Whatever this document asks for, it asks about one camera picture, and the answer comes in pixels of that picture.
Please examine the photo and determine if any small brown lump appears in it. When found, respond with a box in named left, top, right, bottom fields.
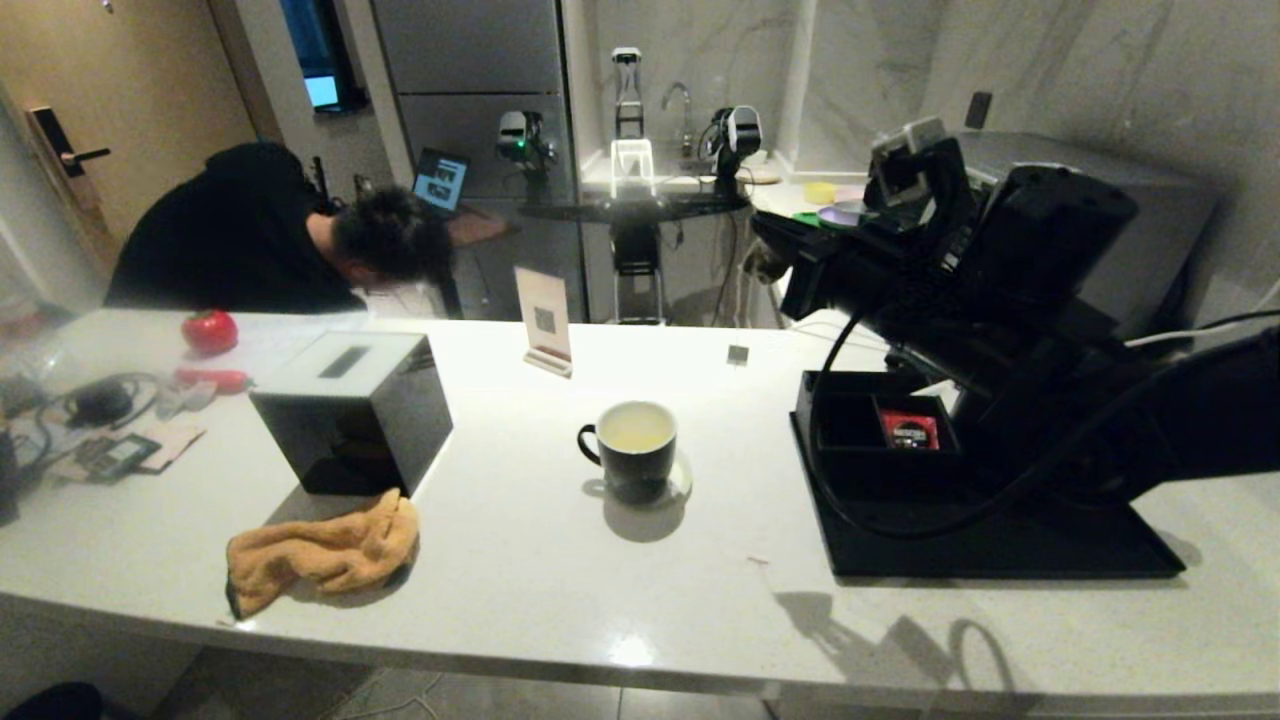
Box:
left=745, top=243, right=791, bottom=288

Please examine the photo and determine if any black electric kettle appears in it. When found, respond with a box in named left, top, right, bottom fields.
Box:
left=950, top=350, right=1131, bottom=501

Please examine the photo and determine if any black mug white inside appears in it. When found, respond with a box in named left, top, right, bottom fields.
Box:
left=578, top=402, right=678, bottom=504

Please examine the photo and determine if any red tea packet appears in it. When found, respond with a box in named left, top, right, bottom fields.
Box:
left=880, top=408, right=941, bottom=451

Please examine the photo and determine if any dark green printed packet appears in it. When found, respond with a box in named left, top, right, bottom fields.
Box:
left=78, top=436, right=161, bottom=483

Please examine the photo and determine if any chrome faucet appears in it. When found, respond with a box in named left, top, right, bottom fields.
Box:
left=660, top=82, right=698, bottom=159

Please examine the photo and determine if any black compartment box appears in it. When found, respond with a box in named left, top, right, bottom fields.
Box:
left=795, top=370, right=963, bottom=483

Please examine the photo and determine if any QR code table sign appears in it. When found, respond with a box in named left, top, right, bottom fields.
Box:
left=515, top=267, right=575, bottom=380

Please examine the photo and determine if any silver microwave oven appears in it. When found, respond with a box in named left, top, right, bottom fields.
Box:
left=955, top=132, right=1219, bottom=336

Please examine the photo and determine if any grey device green light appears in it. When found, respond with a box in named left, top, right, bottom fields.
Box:
left=496, top=110, right=557, bottom=173

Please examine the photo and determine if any black serving tray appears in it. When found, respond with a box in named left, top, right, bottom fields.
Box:
left=790, top=415, right=1187, bottom=579

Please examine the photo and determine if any brown wooden side table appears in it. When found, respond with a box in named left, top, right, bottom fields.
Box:
left=448, top=208, right=521, bottom=253

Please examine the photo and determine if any black laptop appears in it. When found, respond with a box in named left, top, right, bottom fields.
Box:
left=412, top=148, right=470, bottom=216

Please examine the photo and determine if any grey refrigerator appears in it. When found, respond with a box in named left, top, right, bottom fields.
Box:
left=345, top=0, right=589, bottom=323

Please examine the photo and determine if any black tissue box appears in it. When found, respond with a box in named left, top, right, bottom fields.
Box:
left=249, top=333, right=454, bottom=498

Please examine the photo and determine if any dark framed blue screen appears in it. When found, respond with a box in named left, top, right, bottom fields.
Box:
left=278, top=0, right=366, bottom=114

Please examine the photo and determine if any person in black shirt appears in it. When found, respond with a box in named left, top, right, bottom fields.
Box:
left=105, top=140, right=453, bottom=313

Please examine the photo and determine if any orange terry cloth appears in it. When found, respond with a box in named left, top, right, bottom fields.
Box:
left=226, top=488, right=421, bottom=619

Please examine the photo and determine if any red toy tomato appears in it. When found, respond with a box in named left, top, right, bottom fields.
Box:
left=182, top=310, right=241, bottom=356

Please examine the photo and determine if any crumpled white wrapper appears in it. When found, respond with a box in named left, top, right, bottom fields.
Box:
left=160, top=383, right=221, bottom=419

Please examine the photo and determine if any pink paper packet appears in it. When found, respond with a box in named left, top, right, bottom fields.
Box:
left=50, top=424, right=209, bottom=483

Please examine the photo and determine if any black computer mouse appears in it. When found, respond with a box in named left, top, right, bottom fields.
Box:
left=72, top=384, right=137, bottom=429

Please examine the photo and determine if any black round floor object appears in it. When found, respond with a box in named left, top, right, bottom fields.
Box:
left=0, top=683, right=103, bottom=720

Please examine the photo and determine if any black round pedestal table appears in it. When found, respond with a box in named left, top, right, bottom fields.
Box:
left=520, top=193, right=751, bottom=327

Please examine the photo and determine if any thick white cable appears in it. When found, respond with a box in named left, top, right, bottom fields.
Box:
left=1125, top=322, right=1241, bottom=349

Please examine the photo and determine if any black power cable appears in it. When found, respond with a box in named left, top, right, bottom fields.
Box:
left=1200, top=307, right=1280, bottom=333

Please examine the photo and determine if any black door lock handle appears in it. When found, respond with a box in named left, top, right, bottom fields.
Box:
left=28, top=106, right=114, bottom=211

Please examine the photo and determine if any black mouse cable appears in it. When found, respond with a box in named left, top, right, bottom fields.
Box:
left=30, top=373, right=169, bottom=471

